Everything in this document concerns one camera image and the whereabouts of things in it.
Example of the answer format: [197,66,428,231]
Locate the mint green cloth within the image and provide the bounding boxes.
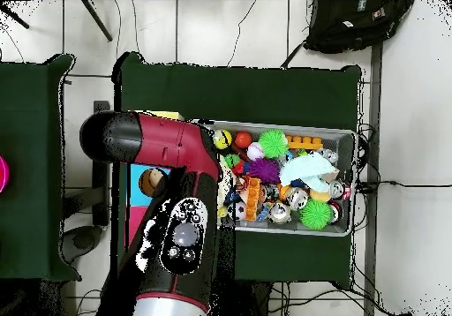
[278,152,338,193]

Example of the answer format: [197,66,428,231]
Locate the wooden box with three holes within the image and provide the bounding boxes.
[125,109,185,246]

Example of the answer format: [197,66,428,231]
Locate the purple spiky ball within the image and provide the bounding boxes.
[247,157,281,185]

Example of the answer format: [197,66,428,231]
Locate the small soccer ball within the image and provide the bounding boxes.
[232,201,247,222]

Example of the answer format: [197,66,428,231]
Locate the green spiky ball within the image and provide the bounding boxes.
[258,128,290,159]
[298,199,334,230]

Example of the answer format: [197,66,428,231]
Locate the black flat panel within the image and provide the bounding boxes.
[92,100,111,227]

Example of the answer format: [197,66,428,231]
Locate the grey stand base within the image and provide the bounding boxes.
[61,225,103,264]

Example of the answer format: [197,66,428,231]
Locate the black backpack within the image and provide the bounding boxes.
[302,0,416,55]

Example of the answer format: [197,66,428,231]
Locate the black rod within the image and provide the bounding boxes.
[0,3,30,30]
[80,0,114,42]

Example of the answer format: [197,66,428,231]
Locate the green cloth side table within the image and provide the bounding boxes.
[0,54,81,282]

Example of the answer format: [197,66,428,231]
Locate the pink round object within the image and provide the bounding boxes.
[0,154,11,194]

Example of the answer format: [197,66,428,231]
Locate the silver wire mesh bin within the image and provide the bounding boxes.
[197,118,358,237]

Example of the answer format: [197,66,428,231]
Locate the black floor cable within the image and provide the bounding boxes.
[356,179,452,190]

